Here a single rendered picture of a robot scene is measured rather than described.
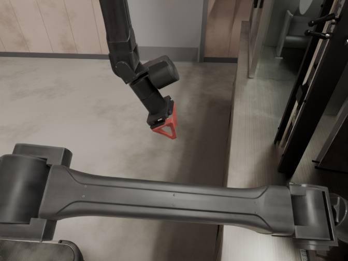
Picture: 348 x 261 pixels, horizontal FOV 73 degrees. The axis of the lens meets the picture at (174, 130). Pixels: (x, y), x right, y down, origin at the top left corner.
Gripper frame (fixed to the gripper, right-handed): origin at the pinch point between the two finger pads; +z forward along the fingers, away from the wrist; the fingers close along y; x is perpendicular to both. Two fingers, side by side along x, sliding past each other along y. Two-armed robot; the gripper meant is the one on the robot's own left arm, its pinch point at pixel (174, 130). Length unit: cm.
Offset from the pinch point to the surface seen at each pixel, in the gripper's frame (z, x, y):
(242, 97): 28, -19, 46
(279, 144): 28.6, -26.8, 8.9
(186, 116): 93, 49, 155
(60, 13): -59, 181, 307
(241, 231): 22.4, -9.6, -23.1
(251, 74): 30, -27, 68
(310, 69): 3.7, -41.4, 8.3
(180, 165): 91, 51, 82
